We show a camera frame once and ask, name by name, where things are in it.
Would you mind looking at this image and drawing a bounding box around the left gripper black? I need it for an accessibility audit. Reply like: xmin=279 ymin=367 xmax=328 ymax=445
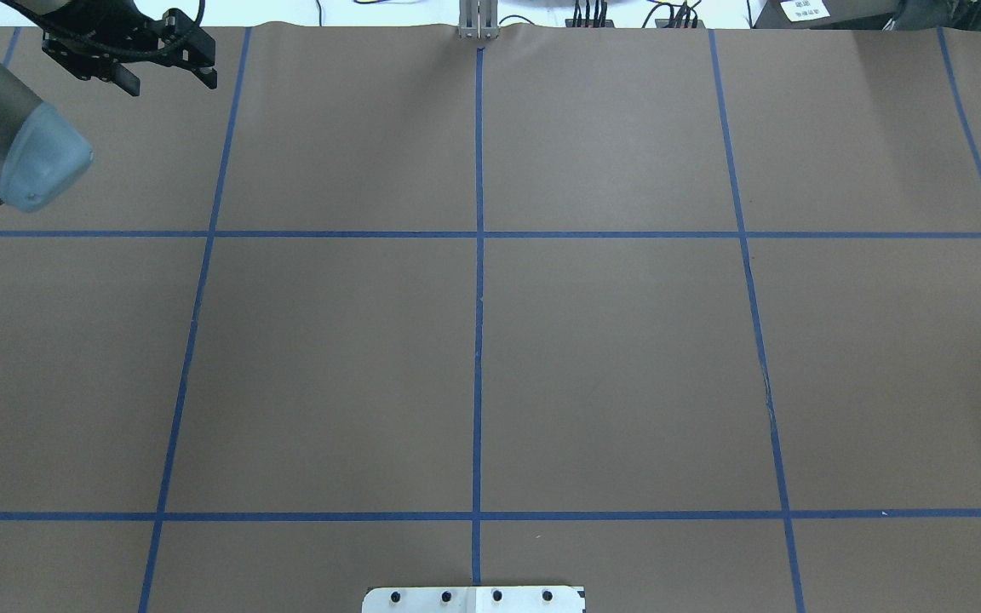
xmin=39 ymin=1 xmax=218 ymax=97

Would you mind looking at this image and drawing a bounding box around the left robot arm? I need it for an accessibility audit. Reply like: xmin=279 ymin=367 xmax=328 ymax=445
xmin=0 ymin=1 xmax=218 ymax=213

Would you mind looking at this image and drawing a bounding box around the aluminium frame post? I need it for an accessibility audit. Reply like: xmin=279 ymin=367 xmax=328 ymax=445
xmin=456 ymin=0 xmax=501 ymax=40

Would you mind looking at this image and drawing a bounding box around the white pedestal column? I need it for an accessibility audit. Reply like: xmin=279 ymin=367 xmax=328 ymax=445
xmin=361 ymin=585 xmax=587 ymax=612

